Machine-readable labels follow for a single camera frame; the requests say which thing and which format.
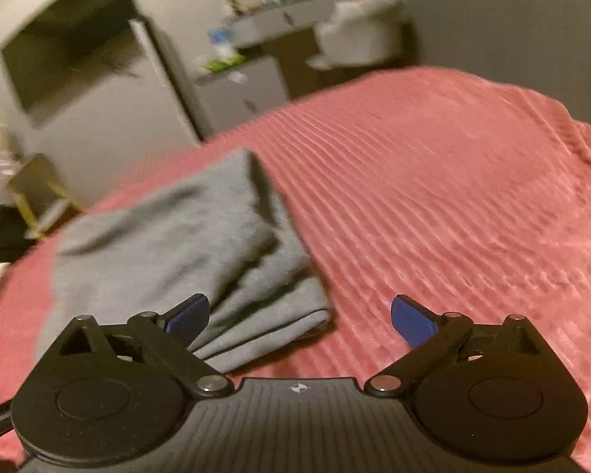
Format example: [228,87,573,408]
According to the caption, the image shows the blue and white container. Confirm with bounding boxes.
[209,30,235,61]

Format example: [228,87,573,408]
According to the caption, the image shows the grey small cabinet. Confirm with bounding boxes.
[194,54,290,140]

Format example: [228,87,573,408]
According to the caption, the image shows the black bag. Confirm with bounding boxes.
[0,204,46,263]

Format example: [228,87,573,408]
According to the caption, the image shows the green packet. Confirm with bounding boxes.
[202,56,245,73]

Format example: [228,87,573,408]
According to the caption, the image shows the yellow side table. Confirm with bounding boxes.
[7,153,87,240]

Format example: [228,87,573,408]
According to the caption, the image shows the grey pants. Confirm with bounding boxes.
[34,148,336,376]

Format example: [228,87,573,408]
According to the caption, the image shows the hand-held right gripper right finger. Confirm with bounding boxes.
[364,294,543,397]

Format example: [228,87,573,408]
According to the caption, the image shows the white round stool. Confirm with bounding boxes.
[305,0,407,71]

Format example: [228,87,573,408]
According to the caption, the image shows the grey vanity desk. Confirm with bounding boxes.
[221,0,405,100]

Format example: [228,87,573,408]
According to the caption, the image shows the grey curtain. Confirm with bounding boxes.
[389,0,591,135]

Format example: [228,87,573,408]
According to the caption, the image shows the red ribbed blanket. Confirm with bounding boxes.
[0,64,591,473]

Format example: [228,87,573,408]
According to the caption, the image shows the wall television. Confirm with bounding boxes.
[0,0,145,127]

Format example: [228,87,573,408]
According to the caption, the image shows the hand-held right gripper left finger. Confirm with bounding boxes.
[59,293,233,396]

